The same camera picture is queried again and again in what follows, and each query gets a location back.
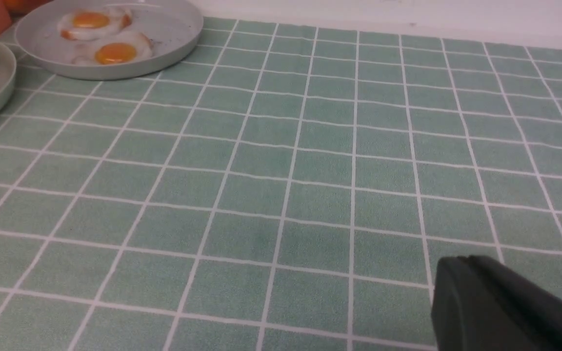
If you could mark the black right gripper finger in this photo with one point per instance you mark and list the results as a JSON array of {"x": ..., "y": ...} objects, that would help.
[{"x": 482, "y": 305}]

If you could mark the green checkered tablecloth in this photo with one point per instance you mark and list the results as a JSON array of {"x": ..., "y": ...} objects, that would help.
[{"x": 283, "y": 188}]

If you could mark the grey egg plate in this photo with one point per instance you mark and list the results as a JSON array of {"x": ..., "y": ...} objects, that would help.
[{"x": 172, "y": 26}]

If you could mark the front fried egg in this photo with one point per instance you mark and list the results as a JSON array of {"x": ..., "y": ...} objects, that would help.
[{"x": 124, "y": 47}]

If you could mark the fried egg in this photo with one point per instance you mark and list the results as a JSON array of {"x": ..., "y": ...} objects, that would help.
[
  {"x": 124, "y": 47},
  {"x": 93, "y": 24}
]

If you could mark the rear fried egg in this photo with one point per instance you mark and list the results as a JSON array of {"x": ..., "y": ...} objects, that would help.
[{"x": 93, "y": 24}]

